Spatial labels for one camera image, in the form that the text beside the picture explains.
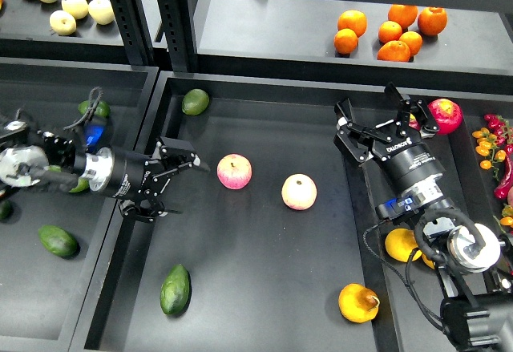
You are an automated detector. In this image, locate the black left tray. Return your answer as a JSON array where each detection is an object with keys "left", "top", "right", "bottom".
[{"left": 1, "top": 58, "right": 158, "bottom": 351}]

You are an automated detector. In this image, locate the orange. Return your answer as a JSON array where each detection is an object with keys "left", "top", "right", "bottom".
[
  {"left": 333, "top": 28, "right": 358, "bottom": 55},
  {"left": 388, "top": 4, "right": 418, "bottom": 30},
  {"left": 337, "top": 10, "right": 367, "bottom": 38},
  {"left": 378, "top": 20, "right": 403, "bottom": 44},
  {"left": 377, "top": 40, "right": 410, "bottom": 62},
  {"left": 399, "top": 31, "right": 423, "bottom": 57},
  {"left": 417, "top": 6, "right": 448, "bottom": 36}
]

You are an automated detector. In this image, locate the red chili pepper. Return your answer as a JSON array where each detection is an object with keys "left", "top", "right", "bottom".
[{"left": 494, "top": 153, "right": 512, "bottom": 200}]

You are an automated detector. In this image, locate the cherry tomato bunch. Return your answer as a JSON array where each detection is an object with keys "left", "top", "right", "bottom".
[{"left": 472, "top": 113, "right": 512, "bottom": 171}]

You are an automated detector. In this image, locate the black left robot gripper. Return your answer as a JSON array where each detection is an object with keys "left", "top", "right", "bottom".
[{"left": 107, "top": 136, "right": 210, "bottom": 223}]

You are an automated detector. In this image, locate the yellow pear with brown stem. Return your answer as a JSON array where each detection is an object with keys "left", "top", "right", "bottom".
[{"left": 338, "top": 283, "right": 381, "bottom": 324}]

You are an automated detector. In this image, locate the dark avocado at left edge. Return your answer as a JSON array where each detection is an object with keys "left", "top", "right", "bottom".
[{"left": 0, "top": 200, "right": 13, "bottom": 221}]

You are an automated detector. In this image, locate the green avocado top left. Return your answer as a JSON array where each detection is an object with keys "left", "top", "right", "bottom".
[{"left": 78, "top": 100, "right": 111, "bottom": 118}]

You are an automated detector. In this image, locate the green avocado in centre tray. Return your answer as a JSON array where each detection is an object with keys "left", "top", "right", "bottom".
[{"left": 181, "top": 88, "right": 210, "bottom": 115}]

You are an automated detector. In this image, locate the dark red apple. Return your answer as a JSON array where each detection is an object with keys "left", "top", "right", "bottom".
[{"left": 409, "top": 114, "right": 421, "bottom": 131}]

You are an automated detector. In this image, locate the black centre tray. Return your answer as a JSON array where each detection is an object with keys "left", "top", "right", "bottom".
[{"left": 71, "top": 72, "right": 402, "bottom": 351}]

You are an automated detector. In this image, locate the large red apple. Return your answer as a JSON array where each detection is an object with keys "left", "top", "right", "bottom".
[{"left": 428, "top": 98, "right": 463, "bottom": 135}]

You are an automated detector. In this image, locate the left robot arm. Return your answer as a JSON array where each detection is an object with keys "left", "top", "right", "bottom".
[{"left": 1, "top": 87, "right": 209, "bottom": 223}]

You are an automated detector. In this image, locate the pale pink apple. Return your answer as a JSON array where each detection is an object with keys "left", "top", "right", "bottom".
[{"left": 281, "top": 173, "right": 317, "bottom": 211}]

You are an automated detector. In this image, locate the light green avocado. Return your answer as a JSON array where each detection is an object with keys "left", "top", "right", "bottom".
[{"left": 68, "top": 177, "right": 90, "bottom": 193}]

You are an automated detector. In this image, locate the black right tray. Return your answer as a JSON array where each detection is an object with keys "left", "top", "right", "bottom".
[{"left": 335, "top": 87, "right": 513, "bottom": 352}]

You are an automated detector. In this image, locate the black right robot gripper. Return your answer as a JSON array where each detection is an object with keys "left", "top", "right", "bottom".
[{"left": 333, "top": 83, "right": 445, "bottom": 186}]

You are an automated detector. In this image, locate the black tray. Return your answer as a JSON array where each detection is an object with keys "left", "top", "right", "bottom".
[
  {"left": 1, "top": 58, "right": 158, "bottom": 351},
  {"left": 335, "top": 87, "right": 513, "bottom": 352},
  {"left": 71, "top": 72, "right": 402, "bottom": 351}
]

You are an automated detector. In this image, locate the dark green avocado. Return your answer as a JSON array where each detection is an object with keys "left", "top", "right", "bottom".
[{"left": 160, "top": 264, "right": 191, "bottom": 315}]

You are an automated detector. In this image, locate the green avocado lower left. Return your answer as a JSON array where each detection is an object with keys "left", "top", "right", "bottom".
[{"left": 38, "top": 225, "right": 79, "bottom": 257}]

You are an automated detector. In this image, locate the pink red apple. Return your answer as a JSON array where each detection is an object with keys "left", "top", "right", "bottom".
[{"left": 216, "top": 153, "right": 252, "bottom": 190}]

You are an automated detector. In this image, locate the black metal shelf rack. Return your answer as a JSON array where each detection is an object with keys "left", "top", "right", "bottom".
[{"left": 1, "top": 0, "right": 512, "bottom": 95}]

